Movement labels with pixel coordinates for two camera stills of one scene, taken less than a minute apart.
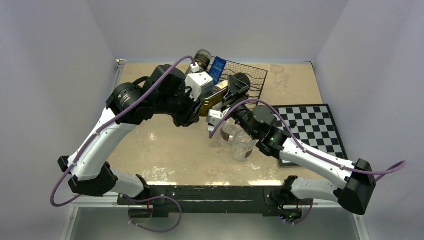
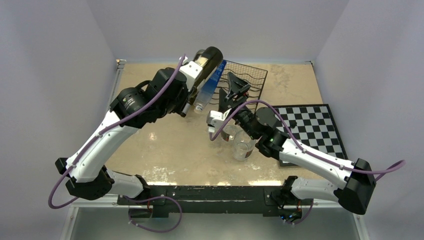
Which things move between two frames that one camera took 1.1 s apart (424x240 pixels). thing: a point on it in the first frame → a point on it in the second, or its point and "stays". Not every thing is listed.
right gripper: (235, 87) stays
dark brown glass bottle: (215, 97) → (209, 59)
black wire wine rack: (257, 77) stays
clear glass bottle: (202, 58) stays
